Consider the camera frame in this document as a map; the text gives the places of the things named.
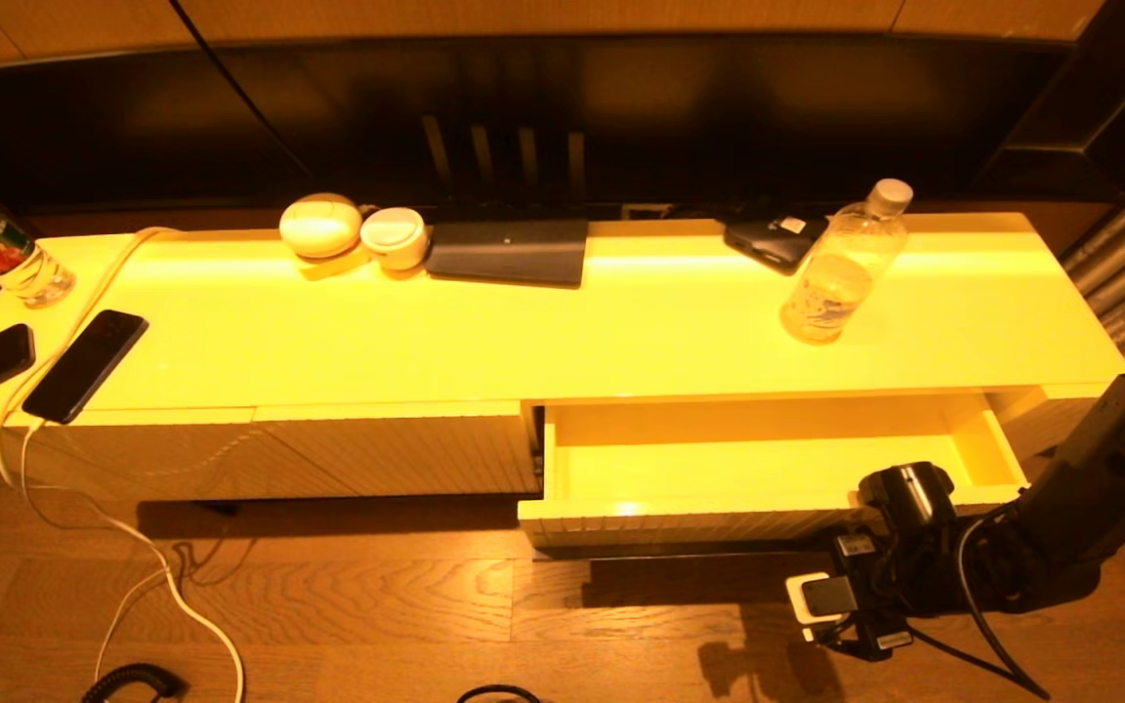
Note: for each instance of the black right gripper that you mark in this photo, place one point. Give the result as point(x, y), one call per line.
point(885, 605)

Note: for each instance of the clear bottle with white cap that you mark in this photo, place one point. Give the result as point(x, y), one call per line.
point(841, 273)

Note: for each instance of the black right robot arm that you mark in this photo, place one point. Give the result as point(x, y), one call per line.
point(1090, 488)

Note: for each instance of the long white cabinet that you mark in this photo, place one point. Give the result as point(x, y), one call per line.
point(523, 332)

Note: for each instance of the black rectangular block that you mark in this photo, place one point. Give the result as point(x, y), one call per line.
point(219, 508)

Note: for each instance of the black device with white label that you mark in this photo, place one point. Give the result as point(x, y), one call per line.
point(772, 244)

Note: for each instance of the dark grey flat box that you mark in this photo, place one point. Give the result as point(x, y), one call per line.
point(509, 252)

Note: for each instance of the dark wooden shelf unit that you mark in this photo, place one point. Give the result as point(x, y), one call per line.
point(1109, 88)

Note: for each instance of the white round lidded cup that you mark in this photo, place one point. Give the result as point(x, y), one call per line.
point(395, 237)

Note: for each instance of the black television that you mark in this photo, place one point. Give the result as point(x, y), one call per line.
point(523, 107)

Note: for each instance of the white egg-shaped case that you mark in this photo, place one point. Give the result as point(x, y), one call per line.
point(320, 227)

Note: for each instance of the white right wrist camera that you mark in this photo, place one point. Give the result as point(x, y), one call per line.
point(821, 598)

